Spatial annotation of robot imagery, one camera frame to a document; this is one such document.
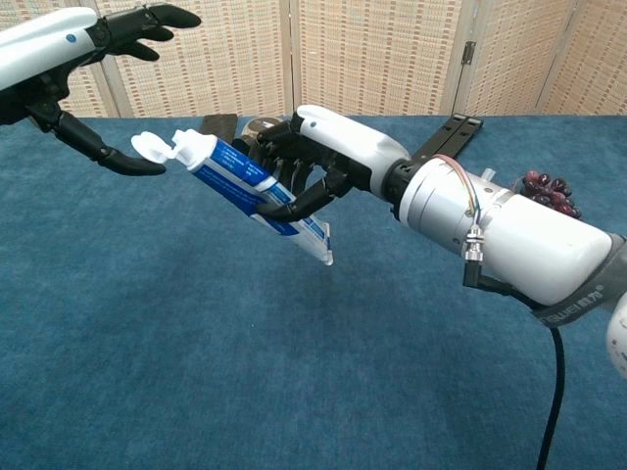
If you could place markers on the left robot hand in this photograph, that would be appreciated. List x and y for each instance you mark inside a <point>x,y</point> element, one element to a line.
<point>39,44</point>

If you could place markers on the woven folding screen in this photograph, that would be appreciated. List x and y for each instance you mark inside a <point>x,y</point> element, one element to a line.
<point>367,49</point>

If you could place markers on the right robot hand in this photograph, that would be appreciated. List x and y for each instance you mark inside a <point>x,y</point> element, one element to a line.
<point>352,142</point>

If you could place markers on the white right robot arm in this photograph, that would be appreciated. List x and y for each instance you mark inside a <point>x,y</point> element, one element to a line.
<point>539,235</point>

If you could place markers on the blue table cloth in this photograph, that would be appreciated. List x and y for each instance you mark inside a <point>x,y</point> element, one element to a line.
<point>196,343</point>

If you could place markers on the metal screen hinge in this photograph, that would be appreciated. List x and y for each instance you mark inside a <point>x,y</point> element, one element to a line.
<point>469,52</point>

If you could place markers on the round glass jar black lid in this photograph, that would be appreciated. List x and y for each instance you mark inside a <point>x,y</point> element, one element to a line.
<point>255,128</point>

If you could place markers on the white blue toothpaste tube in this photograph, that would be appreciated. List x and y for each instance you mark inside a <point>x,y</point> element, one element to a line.
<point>230,164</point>

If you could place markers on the black folding laptop stand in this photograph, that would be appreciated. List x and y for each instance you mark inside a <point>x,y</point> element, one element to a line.
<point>455,132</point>

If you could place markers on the black smartphone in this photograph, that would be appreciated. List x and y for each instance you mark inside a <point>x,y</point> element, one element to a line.
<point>223,122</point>

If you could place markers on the dark red grape bunch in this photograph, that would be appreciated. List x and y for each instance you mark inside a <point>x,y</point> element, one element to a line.
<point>548,188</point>

